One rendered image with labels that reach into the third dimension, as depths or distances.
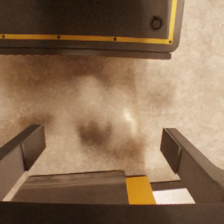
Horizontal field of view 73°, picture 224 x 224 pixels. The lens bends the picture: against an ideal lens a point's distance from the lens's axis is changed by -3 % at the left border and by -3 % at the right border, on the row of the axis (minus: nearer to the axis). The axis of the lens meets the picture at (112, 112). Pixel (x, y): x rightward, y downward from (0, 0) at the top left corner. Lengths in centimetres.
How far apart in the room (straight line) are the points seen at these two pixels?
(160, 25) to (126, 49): 12
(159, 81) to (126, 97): 19
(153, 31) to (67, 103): 55
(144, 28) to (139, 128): 54
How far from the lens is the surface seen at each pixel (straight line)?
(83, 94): 82
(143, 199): 89
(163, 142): 16
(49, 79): 86
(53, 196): 91
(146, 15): 51
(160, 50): 51
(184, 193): 110
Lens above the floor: 80
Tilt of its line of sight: 73 degrees down
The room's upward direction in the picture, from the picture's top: 176 degrees clockwise
